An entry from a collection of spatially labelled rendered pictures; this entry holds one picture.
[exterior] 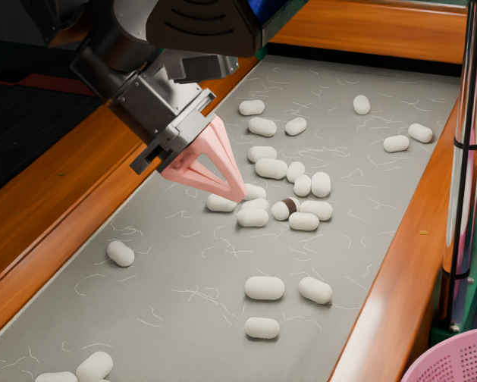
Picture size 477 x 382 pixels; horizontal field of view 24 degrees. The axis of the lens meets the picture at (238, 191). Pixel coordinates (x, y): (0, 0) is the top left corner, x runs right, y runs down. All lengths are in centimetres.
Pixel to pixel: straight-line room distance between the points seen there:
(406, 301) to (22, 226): 39
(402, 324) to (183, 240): 27
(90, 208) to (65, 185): 5
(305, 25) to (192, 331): 63
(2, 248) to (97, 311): 12
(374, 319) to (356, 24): 61
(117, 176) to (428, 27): 48
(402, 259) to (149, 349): 26
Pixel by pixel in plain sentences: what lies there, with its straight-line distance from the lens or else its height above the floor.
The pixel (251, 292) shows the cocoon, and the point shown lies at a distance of 102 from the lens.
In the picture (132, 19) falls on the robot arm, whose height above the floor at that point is 100.
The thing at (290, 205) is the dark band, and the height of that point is 76.
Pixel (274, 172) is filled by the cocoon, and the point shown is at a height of 75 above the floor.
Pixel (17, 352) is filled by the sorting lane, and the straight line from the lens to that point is 98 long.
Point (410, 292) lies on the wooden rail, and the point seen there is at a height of 76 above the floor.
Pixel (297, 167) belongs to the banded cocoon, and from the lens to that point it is 124.
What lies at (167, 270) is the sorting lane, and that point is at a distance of 108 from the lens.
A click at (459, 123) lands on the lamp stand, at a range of 97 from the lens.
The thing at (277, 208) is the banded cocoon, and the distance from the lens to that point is 116.
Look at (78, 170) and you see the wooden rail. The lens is 123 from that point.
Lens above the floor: 130
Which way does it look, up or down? 27 degrees down
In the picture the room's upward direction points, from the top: straight up
